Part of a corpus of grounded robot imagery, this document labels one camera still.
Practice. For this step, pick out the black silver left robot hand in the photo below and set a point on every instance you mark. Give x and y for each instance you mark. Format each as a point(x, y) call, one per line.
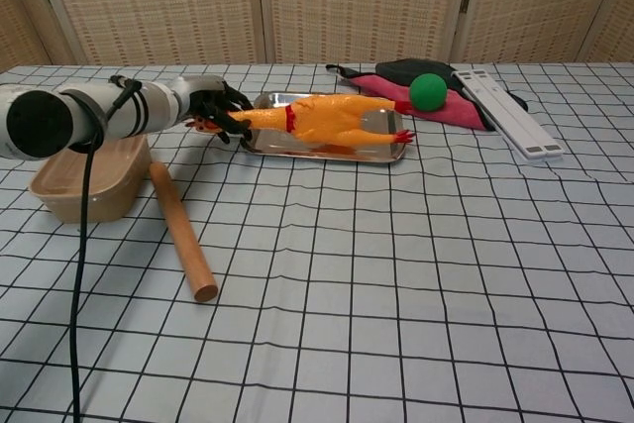
point(200, 91)

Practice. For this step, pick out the yellow rubber chicken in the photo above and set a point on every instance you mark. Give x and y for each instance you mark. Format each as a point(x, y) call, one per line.
point(322, 113)

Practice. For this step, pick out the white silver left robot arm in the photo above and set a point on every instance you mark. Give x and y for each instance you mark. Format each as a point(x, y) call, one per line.
point(59, 116)

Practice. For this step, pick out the beige rectangular bowl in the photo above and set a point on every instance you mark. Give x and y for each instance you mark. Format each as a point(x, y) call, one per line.
point(104, 185)

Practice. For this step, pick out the stainless steel tray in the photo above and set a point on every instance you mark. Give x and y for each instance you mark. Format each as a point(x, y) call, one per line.
point(381, 153)

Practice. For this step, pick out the woven folding screen panel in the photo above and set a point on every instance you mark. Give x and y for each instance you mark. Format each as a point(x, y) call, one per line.
point(535, 2)
point(616, 22)
point(361, 2)
point(158, 2)
point(17, 12)

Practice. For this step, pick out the wooden rolling pin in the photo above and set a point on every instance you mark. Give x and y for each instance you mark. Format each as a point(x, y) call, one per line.
point(180, 230)

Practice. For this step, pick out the green ball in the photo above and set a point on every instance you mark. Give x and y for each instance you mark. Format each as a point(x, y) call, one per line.
point(428, 92)

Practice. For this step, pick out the blue checkered tablecloth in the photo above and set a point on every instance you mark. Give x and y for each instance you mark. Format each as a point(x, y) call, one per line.
point(371, 269)

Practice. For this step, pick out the pink and black cloth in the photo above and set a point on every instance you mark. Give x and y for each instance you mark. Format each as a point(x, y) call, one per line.
point(465, 106)

